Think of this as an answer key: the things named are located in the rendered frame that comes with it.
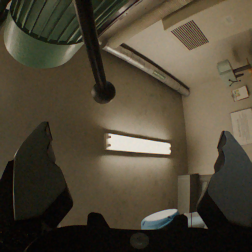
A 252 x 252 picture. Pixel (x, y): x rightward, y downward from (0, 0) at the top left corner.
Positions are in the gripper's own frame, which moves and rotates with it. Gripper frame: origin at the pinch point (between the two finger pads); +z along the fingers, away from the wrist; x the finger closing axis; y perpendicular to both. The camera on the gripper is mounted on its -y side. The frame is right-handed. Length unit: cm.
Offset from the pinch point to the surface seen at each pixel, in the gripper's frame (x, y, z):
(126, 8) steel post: -10, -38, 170
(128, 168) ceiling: 0, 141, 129
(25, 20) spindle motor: -15.1, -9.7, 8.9
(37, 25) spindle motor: -13.6, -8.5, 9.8
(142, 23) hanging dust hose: 7, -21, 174
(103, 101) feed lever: -4.3, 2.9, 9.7
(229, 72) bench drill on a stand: 131, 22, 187
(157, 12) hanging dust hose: 22, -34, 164
